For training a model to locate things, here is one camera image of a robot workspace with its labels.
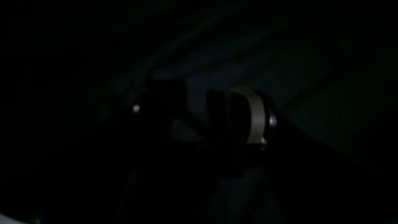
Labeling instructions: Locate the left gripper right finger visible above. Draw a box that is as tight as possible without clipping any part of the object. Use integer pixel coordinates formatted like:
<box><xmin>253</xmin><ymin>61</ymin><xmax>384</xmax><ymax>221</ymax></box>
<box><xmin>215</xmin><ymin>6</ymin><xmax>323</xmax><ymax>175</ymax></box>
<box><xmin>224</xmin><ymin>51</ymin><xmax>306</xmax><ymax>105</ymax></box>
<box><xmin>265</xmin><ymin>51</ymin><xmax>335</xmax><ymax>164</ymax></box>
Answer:
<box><xmin>206</xmin><ymin>86</ymin><xmax>278</xmax><ymax>156</ymax></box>

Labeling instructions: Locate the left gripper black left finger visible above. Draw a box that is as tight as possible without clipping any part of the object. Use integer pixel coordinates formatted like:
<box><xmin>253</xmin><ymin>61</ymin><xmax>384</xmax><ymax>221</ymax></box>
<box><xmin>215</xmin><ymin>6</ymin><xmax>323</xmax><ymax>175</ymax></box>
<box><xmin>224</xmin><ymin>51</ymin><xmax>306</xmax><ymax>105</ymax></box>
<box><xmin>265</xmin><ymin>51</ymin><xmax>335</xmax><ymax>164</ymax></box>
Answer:
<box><xmin>126</xmin><ymin>78</ymin><xmax>188</xmax><ymax>149</ymax></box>

